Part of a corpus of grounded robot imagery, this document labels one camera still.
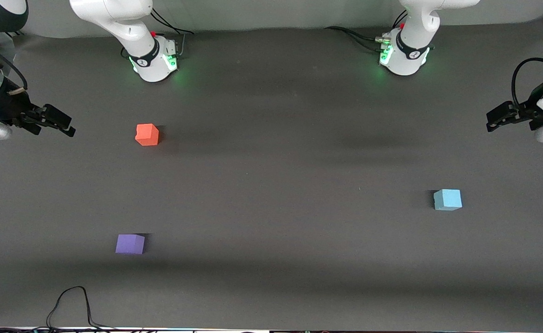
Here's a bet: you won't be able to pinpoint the light blue foam block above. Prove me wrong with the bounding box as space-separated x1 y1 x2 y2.
433 189 462 211

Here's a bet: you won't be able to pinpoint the orange foam block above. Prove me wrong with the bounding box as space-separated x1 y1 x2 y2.
135 123 160 147

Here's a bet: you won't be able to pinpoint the black right arm base cables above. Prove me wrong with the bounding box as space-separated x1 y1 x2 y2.
150 7 194 57

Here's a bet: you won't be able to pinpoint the black looped table cable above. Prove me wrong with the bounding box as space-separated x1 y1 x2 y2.
44 286 119 332

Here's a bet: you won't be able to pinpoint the black left arm base cables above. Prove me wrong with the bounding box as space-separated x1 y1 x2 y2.
325 9 408 52

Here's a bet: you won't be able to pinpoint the dark grey table mat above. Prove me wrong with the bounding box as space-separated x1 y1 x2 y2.
0 21 543 332

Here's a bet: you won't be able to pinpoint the black arm base cables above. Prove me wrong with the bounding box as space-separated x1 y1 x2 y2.
150 7 194 57
325 9 408 52

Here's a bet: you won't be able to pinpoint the purple foam block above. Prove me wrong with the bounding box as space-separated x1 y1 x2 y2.
115 234 146 255

